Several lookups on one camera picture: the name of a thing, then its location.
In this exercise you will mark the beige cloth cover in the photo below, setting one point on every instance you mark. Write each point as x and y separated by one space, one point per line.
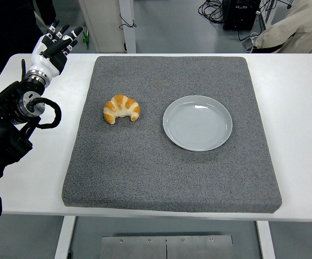
301 29

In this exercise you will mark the light grey round plate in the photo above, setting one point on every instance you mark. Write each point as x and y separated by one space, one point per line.
196 124

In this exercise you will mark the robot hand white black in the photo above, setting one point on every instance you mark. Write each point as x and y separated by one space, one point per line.
44 63

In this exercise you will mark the white cabinet panel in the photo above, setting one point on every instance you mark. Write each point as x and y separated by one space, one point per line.
102 24

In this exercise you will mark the person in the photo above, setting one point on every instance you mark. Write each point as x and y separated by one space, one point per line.
10 27

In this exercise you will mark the small green object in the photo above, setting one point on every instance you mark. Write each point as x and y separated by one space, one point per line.
85 37

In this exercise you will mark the grey speckled table mat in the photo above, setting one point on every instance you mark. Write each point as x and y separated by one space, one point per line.
145 167

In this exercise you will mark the black computer tower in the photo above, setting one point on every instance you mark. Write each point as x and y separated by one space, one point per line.
239 16

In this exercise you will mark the white metal post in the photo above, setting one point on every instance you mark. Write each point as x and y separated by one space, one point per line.
129 37

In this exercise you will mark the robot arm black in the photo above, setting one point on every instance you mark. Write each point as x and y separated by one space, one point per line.
5 102

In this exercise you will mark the white table leg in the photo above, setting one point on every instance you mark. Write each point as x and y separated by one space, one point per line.
266 240
64 237

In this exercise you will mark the croissant bread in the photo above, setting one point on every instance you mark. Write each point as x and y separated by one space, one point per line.
122 103

